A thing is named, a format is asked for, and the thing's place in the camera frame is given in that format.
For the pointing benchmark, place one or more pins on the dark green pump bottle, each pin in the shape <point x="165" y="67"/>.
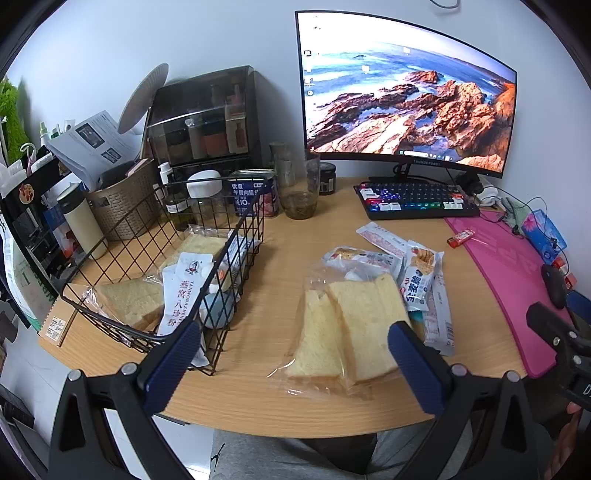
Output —
<point x="178" y="207"/>

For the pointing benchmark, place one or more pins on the red lighter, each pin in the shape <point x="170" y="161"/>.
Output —
<point x="461" y="237"/>

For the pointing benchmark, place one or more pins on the sliced bread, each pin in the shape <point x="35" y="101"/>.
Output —
<point x="131" y="300"/>
<point x="196" y="247"/>
<point x="346" y="327"/>

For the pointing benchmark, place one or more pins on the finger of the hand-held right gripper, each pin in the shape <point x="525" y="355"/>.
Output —
<point x="547" y="323"/>

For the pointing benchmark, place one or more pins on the blue luncheon meat can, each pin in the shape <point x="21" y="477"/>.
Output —
<point x="251" y="194"/>

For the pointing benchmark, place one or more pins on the round white mirror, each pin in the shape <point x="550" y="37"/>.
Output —
<point x="143" y="97"/>

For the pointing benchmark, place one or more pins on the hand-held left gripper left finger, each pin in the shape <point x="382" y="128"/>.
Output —
<point x="173" y="364"/>

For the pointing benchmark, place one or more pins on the backlit mechanical keyboard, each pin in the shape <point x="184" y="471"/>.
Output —
<point x="415" y="201"/>

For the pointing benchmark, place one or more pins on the small red box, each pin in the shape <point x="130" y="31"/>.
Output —
<point x="565" y="272"/>

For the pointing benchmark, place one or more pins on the brown woven basket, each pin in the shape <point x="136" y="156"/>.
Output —
<point x="117" y="203"/>

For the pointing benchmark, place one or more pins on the curved computer monitor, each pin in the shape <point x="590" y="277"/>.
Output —
<point x="406" y="87"/>

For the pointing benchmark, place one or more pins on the green cloth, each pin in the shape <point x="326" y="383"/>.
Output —
<point x="516" y="214"/>

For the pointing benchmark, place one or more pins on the white cream jar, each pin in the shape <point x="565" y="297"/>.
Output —
<point x="204" y="183"/>

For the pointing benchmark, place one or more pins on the black computer mouse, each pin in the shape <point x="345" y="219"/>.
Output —
<point x="554" y="286"/>

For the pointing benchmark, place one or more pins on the green plant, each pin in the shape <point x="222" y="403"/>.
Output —
<point x="11" y="115"/>

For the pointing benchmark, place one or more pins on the long white snack packet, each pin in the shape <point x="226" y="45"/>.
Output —
<point x="438" y="318"/>

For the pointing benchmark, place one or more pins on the pink white snack packet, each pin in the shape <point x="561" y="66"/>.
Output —
<point x="383" y="235"/>

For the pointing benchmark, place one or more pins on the white thermos bottle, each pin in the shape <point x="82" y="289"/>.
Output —
<point x="81" y="221"/>

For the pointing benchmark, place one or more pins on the black monitor stand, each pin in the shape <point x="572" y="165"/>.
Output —
<point x="406" y="173"/>

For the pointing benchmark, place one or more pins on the white teal-edged snack packet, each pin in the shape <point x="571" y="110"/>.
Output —
<point x="418" y="272"/>

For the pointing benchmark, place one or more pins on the white pouch with red print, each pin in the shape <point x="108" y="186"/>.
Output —
<point x="182" y="295"/>

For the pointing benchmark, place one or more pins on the empty clear glass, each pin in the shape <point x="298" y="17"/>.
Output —
<point x="280" y="159"/>

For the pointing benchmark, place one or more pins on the person's grey trousers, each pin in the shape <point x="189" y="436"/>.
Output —
<point x="286" y="457"/>

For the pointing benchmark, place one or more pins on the dark transparent cosmetics cabinet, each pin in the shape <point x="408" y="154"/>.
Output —
<point x="198" y="115"/>

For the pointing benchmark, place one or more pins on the cardboard box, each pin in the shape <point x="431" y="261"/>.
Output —
<point x="55" y="323"/>

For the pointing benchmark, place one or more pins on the printed paper leaflet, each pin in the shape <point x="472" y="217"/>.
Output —
<point x="92" y="143"/>

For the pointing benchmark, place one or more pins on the pink mouse mat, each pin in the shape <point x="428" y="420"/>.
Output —
<point x="503" y="286"/>

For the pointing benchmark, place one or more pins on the white blue-print snack packet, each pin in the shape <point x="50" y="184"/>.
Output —
<point x="364" y="261"/>

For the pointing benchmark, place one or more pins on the glass cup with residue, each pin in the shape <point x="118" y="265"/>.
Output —
<point x="300" y="198"/>

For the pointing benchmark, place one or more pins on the blue tissue pack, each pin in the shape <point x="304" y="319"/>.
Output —
<point x="545" y="235"/>

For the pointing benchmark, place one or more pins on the black lidded jar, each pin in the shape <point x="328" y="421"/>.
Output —
<point x="327" y="179"/>

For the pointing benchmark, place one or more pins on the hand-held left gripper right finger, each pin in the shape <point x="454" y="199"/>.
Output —
<point x="413" y="369"/>

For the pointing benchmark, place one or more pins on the person's right hand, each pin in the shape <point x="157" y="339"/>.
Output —
<point x="565" y="438"/>

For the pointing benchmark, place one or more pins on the light blue round packet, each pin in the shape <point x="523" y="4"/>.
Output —
<point x="219" y="309"/>

